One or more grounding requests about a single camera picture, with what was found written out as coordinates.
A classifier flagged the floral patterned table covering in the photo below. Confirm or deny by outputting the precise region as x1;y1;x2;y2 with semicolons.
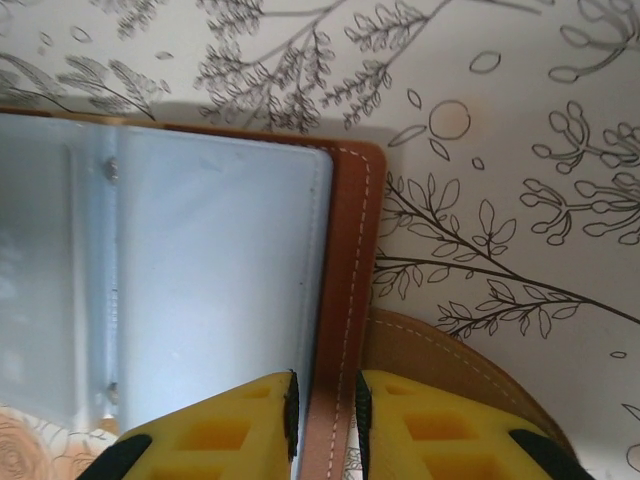
0;0;640;480

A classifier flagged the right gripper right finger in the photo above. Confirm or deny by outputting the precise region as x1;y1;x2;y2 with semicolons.
354;368;589;480

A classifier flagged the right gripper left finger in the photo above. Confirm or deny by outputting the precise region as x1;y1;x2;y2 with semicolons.
89;369;301;480

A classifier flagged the brown leather card holder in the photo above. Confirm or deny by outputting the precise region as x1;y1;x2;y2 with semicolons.
0;103;574;480

